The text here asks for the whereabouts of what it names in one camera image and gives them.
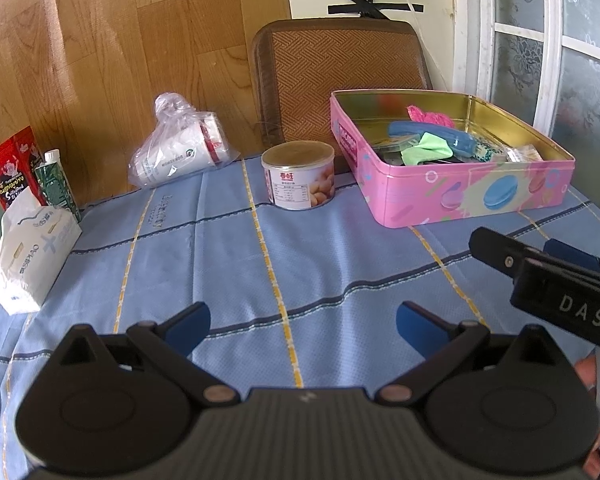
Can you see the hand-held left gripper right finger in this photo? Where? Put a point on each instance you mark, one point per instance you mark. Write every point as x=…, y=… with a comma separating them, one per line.
x=420, y=327

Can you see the wooden board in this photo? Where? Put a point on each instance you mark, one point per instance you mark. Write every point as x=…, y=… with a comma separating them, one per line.
x=105, y=35

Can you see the person's right hand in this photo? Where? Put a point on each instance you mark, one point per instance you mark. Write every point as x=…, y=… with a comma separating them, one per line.
x=586, y=370

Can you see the chair with woven mat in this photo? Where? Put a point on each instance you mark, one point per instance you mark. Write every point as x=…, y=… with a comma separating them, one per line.
x=340, y=70

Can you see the small patterned packet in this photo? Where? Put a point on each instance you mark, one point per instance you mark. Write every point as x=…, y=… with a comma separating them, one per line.
x=487, y=152

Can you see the plastic bag of paper cups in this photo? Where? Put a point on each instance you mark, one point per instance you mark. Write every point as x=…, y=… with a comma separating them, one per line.
x=180, y=155

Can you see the blue glasses case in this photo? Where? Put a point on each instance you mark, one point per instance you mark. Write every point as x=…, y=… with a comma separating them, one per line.
x=450, y=137

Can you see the blue striped tablecloth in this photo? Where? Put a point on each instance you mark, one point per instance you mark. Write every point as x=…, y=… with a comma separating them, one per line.
x=305, y=270

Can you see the pink tin box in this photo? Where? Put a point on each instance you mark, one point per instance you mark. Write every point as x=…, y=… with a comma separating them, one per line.
x=430, y=195

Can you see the red printed tin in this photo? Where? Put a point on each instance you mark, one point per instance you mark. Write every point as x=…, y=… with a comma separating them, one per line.
x=10, y=170

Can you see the white tissue pack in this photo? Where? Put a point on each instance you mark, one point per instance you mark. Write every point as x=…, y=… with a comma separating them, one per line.
x=25, y=265

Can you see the white labelled food can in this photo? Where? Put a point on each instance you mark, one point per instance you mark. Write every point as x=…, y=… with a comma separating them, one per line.
x=300, y=185

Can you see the white frosted glass door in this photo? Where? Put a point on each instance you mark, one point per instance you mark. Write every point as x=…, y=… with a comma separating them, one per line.
x=520, y=60

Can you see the green cleaning cloth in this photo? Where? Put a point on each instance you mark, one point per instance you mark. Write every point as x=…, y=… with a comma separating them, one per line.
x=425, y=147

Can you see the black tape cross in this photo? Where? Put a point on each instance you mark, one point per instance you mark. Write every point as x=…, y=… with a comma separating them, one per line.
x=350, y=8

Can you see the pink knitted cloth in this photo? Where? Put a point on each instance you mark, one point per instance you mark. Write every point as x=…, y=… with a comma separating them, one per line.
x=430, y=116

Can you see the green drink carton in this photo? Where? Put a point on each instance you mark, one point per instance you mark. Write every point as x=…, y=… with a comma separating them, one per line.
x=55, y=185

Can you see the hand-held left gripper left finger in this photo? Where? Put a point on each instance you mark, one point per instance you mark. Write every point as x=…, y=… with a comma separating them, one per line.
x=190, y=327

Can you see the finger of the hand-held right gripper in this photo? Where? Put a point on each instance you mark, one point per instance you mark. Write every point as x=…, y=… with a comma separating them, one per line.
x=575, y=255
x=495, y=250

